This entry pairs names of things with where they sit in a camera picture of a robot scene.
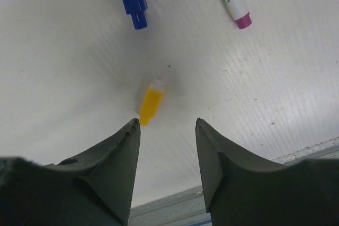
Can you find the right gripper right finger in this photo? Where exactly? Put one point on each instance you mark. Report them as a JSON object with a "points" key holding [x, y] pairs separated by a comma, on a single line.
{"points": [[257, 191]]}

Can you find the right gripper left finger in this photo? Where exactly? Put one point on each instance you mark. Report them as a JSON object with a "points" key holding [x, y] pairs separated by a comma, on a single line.
{"points": [[94, 187]]}

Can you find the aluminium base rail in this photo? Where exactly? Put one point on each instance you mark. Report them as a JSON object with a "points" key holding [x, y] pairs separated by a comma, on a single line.
{"points": [[193, 206]]}

